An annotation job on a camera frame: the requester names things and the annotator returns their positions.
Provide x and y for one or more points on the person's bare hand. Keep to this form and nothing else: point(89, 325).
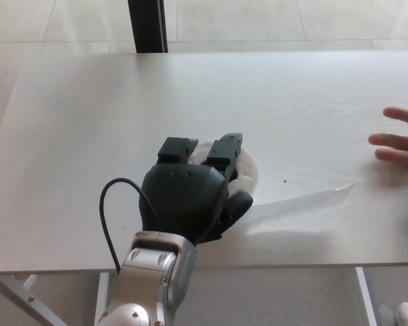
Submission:
point(401, 146)

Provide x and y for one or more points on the white toilet paper roll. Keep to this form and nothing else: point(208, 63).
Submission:
point(250, 169)

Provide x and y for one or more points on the black vertical pillar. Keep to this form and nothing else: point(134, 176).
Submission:
point(148, 25)

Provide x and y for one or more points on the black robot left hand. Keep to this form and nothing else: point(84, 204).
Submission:
point(180, 200)

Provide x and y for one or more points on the white straight table leg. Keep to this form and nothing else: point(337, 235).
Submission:
point(366, 295)
point(102, 292)

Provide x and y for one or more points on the white slanted table leg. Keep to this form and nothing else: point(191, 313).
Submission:
point(20, 299)

